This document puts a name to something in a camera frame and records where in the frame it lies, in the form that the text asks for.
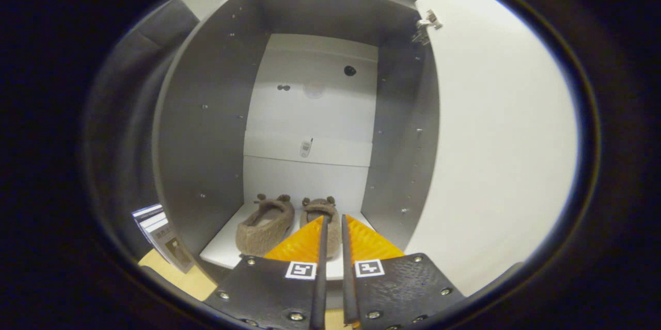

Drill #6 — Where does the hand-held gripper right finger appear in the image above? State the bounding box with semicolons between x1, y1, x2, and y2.
341;214;468;330

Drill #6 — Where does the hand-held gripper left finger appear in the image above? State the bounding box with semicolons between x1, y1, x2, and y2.
204;215;330;330

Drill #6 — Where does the brown fuzzy slipper shoe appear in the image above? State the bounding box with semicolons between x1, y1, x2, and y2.
236;194;296;257
301;197;342;259

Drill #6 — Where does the grey shoe cabinet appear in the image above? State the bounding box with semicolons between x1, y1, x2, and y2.
152;0;439;279

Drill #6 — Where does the white shoe cabinet door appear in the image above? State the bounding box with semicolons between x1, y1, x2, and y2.
405;0;579;297

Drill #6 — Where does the white cabinet shelf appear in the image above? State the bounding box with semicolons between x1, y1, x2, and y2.
200;201;372;281

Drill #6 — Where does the metal door hinge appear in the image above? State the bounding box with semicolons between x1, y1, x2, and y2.
412;9;443;45

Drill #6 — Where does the grey cover book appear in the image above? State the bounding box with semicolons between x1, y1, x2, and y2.
154;226;196;274

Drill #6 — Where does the black backdrop cloth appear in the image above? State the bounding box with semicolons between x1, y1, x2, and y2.
85;0;199;248

